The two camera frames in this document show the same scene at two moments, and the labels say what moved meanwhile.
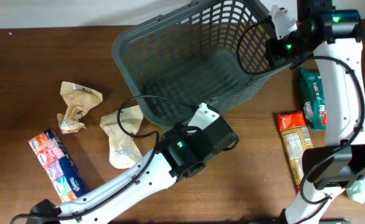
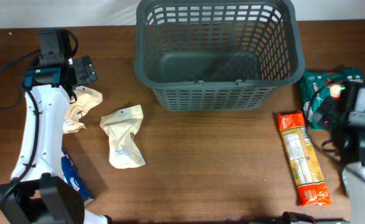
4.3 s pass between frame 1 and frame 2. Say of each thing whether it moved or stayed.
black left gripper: moved
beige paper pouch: stayed
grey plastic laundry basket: moved
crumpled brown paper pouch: stayed
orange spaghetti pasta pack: stayed
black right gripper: moved
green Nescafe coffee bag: stayed
